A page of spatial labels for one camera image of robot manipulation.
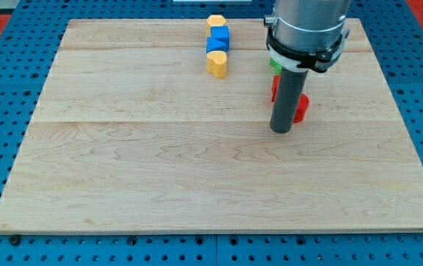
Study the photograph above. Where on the blue triangle block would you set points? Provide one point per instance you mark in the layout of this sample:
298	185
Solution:
213	44

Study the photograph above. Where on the red block behind rod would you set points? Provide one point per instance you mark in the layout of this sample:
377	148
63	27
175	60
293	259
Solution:
274	87

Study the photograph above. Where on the yellow hexagon block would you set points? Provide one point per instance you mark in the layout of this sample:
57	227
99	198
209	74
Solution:
214	21

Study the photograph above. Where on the red round block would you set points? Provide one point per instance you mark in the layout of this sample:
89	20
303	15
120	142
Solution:
302	108

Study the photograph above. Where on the wooden board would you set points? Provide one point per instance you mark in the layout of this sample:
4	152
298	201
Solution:
131	135

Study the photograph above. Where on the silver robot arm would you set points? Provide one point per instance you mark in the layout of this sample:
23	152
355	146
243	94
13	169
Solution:
307	34

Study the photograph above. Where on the blue cube block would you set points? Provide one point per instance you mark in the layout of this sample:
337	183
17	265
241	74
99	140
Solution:
222	33

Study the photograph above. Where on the yellow heart block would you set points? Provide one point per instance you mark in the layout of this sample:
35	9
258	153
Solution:
216	63

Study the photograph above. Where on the green block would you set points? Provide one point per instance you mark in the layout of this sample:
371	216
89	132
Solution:
277	68

